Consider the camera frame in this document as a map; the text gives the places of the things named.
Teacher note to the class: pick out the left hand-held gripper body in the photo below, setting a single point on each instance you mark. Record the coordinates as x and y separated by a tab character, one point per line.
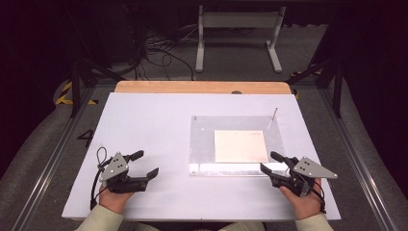
116	166

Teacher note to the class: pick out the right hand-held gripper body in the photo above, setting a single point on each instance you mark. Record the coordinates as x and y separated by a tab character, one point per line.
308	169

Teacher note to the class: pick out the beige paper sheet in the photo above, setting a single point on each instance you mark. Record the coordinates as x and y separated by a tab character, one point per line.
240	146

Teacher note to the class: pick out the clear acrylic frame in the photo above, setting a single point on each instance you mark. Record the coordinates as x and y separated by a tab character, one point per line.
202	144

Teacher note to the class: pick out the person's left hand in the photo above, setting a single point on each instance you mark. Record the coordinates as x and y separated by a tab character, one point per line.
114	201

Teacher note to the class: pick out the person's right hand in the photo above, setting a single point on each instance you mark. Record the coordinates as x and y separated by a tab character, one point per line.
303	205

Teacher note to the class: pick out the white board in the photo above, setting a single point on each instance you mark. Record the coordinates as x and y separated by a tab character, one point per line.
154	122

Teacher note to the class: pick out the dark round table grommet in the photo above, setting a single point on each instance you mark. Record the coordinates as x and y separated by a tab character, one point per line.
236	92

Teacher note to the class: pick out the black metal stand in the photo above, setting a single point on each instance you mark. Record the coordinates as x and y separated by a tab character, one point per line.
336	89
75	86

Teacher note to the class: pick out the wooden table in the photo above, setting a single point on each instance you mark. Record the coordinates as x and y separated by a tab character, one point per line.
192	87

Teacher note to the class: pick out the white metal stand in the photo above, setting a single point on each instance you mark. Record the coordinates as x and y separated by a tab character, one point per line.
239	19

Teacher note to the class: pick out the metal frame pin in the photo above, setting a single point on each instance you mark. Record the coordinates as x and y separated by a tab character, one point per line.
272	118

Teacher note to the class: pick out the aluminium rail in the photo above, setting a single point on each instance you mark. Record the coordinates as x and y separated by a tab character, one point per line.
48	170
359	166

